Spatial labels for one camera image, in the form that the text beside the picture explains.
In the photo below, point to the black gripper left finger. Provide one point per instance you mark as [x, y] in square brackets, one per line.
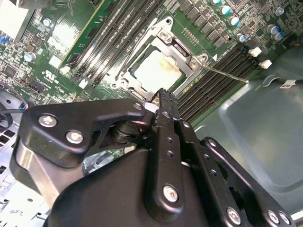
[59, 123]

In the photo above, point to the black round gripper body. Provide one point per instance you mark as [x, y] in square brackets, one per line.
[106, 196]

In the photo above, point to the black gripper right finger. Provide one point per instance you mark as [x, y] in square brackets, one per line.
[210, 164]

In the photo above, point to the silver square CPU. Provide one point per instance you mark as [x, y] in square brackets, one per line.
[156, 71]

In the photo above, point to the metal socket cover frame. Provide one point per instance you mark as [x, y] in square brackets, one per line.
[174, 55]

